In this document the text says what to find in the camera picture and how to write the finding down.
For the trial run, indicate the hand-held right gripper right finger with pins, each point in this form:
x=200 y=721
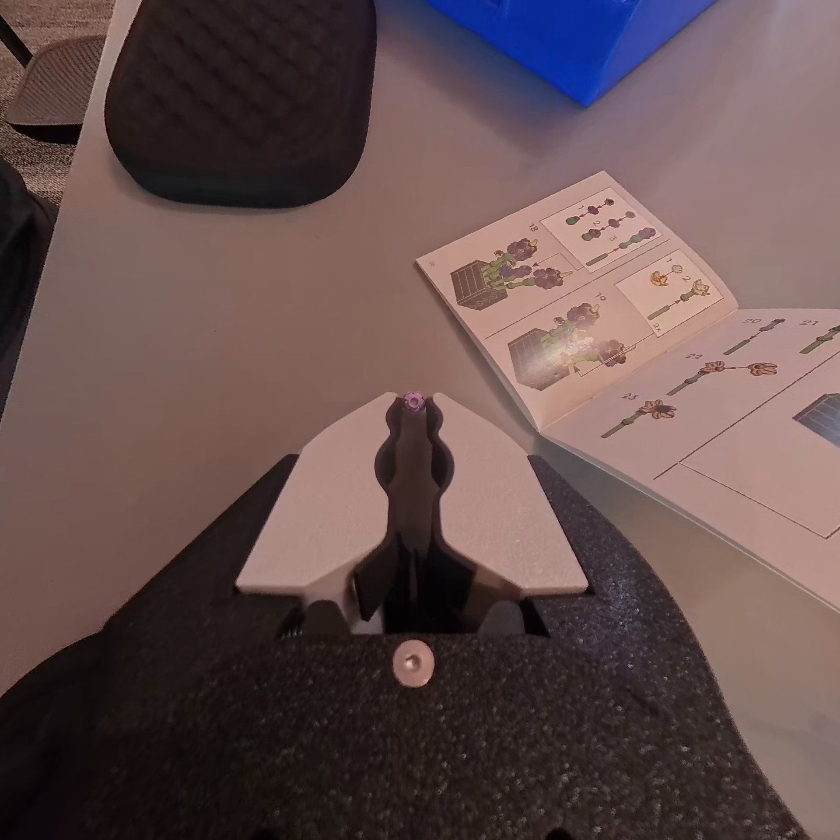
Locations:
x=505 y=519

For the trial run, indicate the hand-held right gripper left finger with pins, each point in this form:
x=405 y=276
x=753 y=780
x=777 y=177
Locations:
x=315 y=519

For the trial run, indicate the purple flower brick piece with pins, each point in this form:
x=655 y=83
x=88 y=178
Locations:
x=415 y=400

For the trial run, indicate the grey desk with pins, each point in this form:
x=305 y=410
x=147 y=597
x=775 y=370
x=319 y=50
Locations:
x=197 y=341

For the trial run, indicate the instruction booklet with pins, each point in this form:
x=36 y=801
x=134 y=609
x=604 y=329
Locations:
x=630 y=341

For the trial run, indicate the person's dark pants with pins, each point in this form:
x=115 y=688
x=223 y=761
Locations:
x=20 y=276

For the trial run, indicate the black wrist rest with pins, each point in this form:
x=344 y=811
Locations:
x=236 y=92

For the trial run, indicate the blue storage bin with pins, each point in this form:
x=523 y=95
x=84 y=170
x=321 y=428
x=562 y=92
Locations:
x=578 y=40

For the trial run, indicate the office chair base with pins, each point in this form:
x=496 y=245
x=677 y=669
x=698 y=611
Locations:
x=53 y=85

